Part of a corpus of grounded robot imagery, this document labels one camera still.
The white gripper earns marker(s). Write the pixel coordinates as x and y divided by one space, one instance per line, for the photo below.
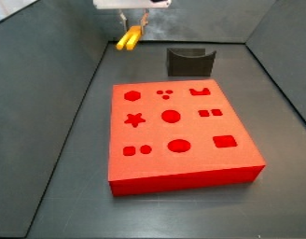
127 4

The yellow two-pronged peg object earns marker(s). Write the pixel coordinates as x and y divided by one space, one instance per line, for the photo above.
130 38

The black curved fixture stand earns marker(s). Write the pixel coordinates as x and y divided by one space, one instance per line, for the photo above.
189 62

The red block with shaped holes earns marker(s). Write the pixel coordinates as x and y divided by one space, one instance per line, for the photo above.
177 138

